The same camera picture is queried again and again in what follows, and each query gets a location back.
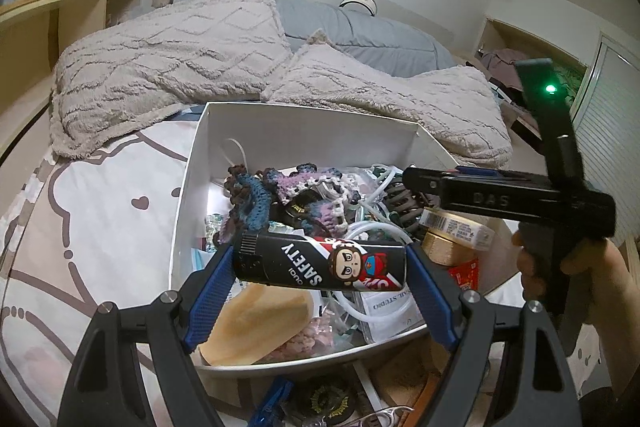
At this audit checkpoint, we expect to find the white slatted door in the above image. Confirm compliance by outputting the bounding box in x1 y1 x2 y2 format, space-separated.
570 32 640 248

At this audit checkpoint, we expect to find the brown hair claw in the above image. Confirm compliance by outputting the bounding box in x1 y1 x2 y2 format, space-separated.
387 184 426 233

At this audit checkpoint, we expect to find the beige knitted blanket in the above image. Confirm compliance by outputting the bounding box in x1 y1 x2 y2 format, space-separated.
50 0 293 158

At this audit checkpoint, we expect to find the white printed card packet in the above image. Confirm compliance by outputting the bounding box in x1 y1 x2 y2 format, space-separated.
357 289 426 343

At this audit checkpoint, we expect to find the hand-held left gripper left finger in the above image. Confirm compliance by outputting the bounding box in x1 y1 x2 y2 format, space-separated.
57 244 238 427

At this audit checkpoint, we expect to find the gold round tin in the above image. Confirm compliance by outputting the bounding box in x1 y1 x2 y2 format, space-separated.
422 229 468 265

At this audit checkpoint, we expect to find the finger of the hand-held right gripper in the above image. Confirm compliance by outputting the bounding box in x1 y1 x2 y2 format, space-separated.
402 164 501 209

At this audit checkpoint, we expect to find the pile of clothes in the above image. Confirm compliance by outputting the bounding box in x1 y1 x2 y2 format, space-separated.
480 47 526 92

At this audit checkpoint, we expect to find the pink crocheted piece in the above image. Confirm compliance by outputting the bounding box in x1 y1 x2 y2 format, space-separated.
260 312 351 363

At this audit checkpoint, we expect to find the blue purple crocheted piece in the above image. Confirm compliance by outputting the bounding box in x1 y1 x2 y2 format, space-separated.
222 164 361 243

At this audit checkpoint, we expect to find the white cardboard box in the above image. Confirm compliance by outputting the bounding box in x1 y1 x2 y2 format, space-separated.
169 102 501 373

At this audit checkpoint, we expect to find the silver carabiner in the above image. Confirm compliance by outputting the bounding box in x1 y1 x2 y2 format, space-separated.
350 404 406 427

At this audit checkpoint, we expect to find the person's right hand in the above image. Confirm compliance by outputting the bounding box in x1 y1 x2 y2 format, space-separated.
516 231 631 338

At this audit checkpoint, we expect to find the dark blue bedsheet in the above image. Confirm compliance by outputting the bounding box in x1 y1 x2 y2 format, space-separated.
167 104 208 124

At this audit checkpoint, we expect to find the grey pillow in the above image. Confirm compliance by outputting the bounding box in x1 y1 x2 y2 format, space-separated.
172 0 453 70

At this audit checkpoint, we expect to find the white black headband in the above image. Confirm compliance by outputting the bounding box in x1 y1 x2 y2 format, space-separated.
339 0 378 16

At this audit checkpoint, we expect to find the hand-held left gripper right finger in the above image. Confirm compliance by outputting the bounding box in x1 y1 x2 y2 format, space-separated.
406 243 585 427

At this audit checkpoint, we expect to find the wooden wardrobe niche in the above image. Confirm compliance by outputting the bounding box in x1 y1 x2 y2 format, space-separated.
480 18 601 72

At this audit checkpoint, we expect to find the wooden shelf unit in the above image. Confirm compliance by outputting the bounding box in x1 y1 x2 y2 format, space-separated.
0 0 146 122

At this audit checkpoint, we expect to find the black cartoon print lighter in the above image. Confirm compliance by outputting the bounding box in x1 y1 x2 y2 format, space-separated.
232 229 412 293

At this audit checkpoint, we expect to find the red packet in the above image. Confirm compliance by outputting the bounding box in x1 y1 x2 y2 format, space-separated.
447 257 481 293

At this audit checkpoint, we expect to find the white labelled jar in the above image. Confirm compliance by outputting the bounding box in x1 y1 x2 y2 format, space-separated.
419 209 496 250

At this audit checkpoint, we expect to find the black round badge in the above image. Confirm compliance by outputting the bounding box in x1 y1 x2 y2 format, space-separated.
292 379 361 423

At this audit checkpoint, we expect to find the beige fluffy blanket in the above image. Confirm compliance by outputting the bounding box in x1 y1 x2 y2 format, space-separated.
262 29 513 168

